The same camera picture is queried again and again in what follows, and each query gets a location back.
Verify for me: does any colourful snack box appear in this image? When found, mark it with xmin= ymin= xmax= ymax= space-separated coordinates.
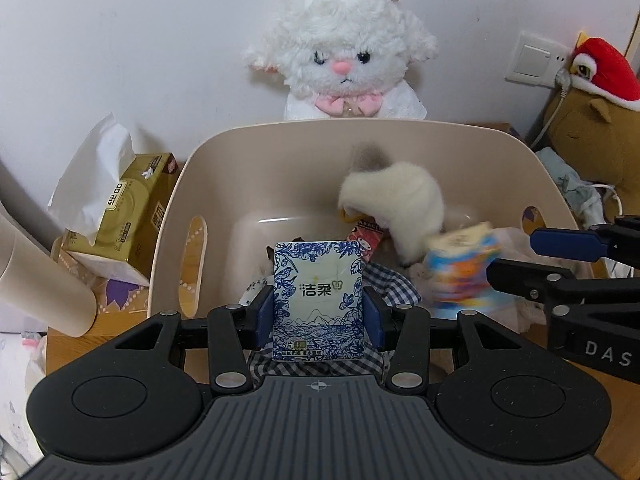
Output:
xmin=423 ymin=222 xmax=516 ymax=324

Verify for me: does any blue white tissue pack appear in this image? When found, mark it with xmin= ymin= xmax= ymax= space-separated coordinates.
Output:
xmin=272 ymin=240 xmax=364 ymax=362

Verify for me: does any light blue cloth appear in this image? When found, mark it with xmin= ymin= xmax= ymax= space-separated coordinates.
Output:
xmin=536 ymin=148 xmax=605 ymax=229

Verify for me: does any red snack packet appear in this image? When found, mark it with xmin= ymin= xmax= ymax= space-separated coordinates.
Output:
xmin=346 ymin=219 xmax=386 ymax=262

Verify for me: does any brown capybara plush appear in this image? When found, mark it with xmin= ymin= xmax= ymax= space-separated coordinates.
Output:
xmin=544 ymin=89 xmax=640 ymax=219

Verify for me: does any cream fluffy plush toy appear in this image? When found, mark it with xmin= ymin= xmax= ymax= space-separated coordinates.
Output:
xmin=337 ymin=143 xmax=446 ymax=266

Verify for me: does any gold tissue box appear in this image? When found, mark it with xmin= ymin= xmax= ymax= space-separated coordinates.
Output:
xmin=48 ymin=112 xmax=180 ymax=287

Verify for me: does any beige plastic storage bin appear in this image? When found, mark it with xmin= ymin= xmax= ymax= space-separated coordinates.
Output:
xmin=149 ymin=118 xmax=576 ymax=318

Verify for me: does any red plush hat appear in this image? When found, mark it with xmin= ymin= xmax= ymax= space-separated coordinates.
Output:
xmin=570 ymin=37 xmax=640 ymax=112

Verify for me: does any cream thermos bottle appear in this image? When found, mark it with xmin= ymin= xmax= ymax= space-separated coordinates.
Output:
xmin=1 ymin=209 xmax=96 ymax=337

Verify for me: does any white fluffy sheep plush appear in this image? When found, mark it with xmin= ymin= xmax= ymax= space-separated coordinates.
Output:
xmin=245 ymin=0 xmax=437 ymax=120

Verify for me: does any white charging cable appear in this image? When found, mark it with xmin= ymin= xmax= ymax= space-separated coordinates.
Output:
xmin=529 ymin=66 xmax=624 ymax=221

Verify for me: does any white wall switch socket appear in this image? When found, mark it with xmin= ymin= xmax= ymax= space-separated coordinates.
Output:
xmin=506 ymin=32 xmax=573 ymax=88

